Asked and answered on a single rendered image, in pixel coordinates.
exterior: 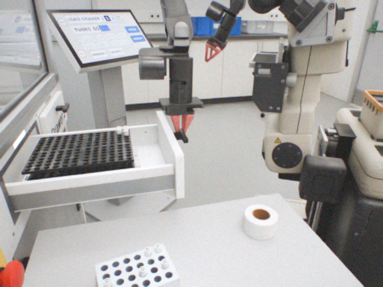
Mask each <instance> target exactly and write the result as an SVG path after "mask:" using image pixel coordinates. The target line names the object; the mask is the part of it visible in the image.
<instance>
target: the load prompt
mask: <svg viewBox="0 0 383 287"><path fill-rule="evenodd" d="M63 16H64V18H65V19H66V21H67V22H68V24H81V23H112V22H118V21H117V19H116V18H115V16H114V14H94V15H63Z"/></svg>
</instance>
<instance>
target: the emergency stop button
mask: <svg viewBox="0 0 383 287"><path fill-rule="evenodd" d="M24 279H25V269H24V266H23V264H22V263H21V262H20V261H18V260H15V261H11V262H9V263H7V265H6V267H5V270H3V271H2V272H1V274H0V286H1V287H22V286H23V283H24Z"/></svg>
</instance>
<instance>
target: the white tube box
mask: <svg viewBox="0 0 383 287"><path fill-rule="evenodd" d="M160 245H161V248H162V250H161V253H158V254H156V253H155V251H154V246H152V247H151V256H149V257H146V256H145V255H144V249H142V250H139V251H138V252H135V253H131V254H128V255H125V256H121V257H118V258H115V259H112V260H108V261H105V262H102V263H99V264H96V265H95V270H96V277H97V284H98V287H104V285H103V281H104V279H106V278H110V279H111V281H112V287H180V277H179V275H178V273H177V271H176V270H175V268H174V265H173V263H172V261H171V259H170V257H169V255H168V253H167V250H166V248H165V246H164V244H163V243H162V244H160ZM163 259H167V260H168V263H169V266H168V269H166V270H163V269H162V266H161V261H162V260H163ZM141 266H145V267H146V269H147V275H146V277H140V275H139V271H138V270H139V267H141Z"/></svg>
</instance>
